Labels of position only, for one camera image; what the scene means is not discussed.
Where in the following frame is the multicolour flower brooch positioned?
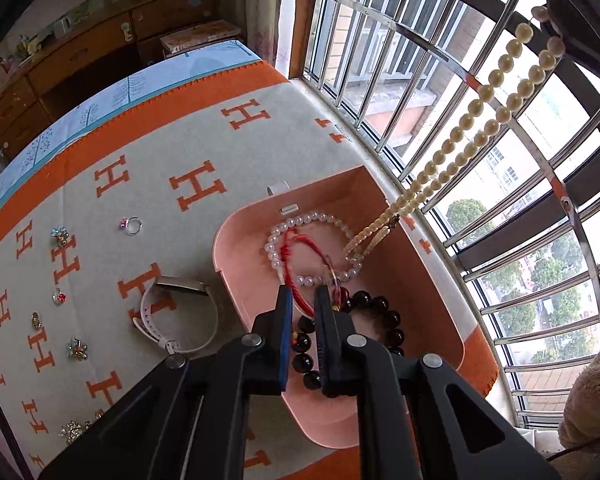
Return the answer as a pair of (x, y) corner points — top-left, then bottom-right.
(66, 337), (90, 361)

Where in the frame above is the wooden desk with drawers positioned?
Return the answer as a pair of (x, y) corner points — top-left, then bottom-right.
(0, 0), (221, 161)

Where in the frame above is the pink storage box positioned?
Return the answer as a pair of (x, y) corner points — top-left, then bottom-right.
(212, 165), (467, 449)

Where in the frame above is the orange and grey patterned blanket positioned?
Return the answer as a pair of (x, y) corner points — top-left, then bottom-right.
(0, 60), (501, 480)

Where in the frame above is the red cord bracelet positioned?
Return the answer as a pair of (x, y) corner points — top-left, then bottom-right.
(278, 227), (349, 312)

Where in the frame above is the metal window grille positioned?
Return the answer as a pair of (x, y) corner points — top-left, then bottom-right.
(300, 0), (600, 431)

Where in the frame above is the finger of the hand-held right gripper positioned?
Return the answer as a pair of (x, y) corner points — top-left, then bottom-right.
(546, 0), (582, 57)

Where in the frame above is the black bead bracelet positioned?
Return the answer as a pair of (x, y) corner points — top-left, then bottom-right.
(290, 287), (406, 392)

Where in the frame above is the cream bead necklace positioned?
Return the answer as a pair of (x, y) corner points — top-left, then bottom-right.
(342, 5), (567, 267)

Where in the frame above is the beige curtain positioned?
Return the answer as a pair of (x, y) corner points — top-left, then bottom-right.
(245, 0), (302, 77)

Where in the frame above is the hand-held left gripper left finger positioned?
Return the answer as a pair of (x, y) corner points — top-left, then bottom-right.
(37, 285), (294, 480)

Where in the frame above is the beige plush toy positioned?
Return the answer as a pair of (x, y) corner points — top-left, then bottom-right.
(557, 345), (600, 466)

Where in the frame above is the stack of orange cover books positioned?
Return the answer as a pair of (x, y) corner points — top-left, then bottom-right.
(160, 19), (244, 59)

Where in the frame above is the silver rhinestone brooch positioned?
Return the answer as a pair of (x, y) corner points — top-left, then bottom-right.
(60, 420), (93, 446)

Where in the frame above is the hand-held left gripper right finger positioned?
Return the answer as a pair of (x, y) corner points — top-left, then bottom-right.
(314, 285), (562, 480)

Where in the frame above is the white strap wristwatch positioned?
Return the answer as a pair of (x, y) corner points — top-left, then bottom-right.
(132, 275), (220, 357)

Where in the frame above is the white pearl bracelet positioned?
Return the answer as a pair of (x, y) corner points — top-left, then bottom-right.
(263, 212), (365, 289)

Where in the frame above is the blue tree print sheet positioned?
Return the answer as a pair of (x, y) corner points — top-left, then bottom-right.
(0, 42), (262, 227)

